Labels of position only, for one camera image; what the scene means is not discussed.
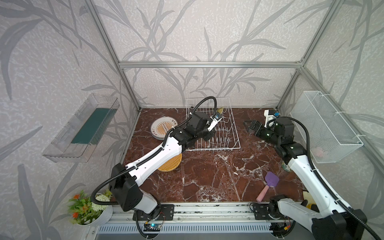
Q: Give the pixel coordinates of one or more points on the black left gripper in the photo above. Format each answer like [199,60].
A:
[211,133]

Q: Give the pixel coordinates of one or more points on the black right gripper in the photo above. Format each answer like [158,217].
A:
[255,123]

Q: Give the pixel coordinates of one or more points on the white wire dish rack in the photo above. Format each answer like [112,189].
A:
[226,137]

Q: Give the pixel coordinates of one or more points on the beige patterned plate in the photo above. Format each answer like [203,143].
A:
[175,160]
[167,168]
[220,111]

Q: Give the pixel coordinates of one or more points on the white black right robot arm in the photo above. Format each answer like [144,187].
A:
[335,218]

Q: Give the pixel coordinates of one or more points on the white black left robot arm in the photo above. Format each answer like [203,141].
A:
[123,187]

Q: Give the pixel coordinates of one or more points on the small round patterned dish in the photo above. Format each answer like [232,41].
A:
[286,167]

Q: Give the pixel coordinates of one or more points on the purple pink spatula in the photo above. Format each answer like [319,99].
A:
[272,180]

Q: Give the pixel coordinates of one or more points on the pink object in basket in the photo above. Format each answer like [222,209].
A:
[318,152]

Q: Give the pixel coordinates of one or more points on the green lit circuit board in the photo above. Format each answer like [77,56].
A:
[152,227]

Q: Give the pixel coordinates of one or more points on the green mat in shelf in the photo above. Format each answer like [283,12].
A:
[93,129]

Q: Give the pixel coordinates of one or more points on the potted artificial flowers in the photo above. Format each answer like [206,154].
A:
[86,213]

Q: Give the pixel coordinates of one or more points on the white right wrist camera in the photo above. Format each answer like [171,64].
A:
[270,116]

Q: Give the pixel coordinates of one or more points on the white mesh wall basket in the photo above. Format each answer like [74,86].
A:
[326,126]

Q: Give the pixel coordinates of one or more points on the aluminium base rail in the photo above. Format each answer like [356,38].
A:
[203,218]

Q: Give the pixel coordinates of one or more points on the clear plastic wall shelf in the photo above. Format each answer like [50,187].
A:
[61,150]

